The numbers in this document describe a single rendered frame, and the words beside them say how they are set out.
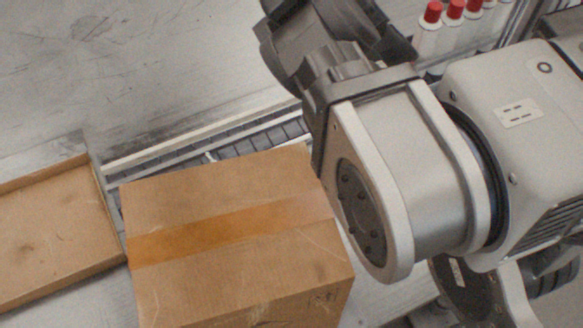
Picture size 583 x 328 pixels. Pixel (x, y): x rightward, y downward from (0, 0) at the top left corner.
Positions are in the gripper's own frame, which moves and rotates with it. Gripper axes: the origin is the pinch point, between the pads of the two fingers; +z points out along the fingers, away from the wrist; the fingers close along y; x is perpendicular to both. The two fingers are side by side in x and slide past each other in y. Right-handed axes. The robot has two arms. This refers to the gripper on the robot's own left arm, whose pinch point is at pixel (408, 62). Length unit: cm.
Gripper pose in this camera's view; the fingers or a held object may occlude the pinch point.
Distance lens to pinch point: 125.7
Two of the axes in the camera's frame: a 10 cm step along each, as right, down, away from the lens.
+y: -4.6, -7.6, 4.7
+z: 5.3, 1.8, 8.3
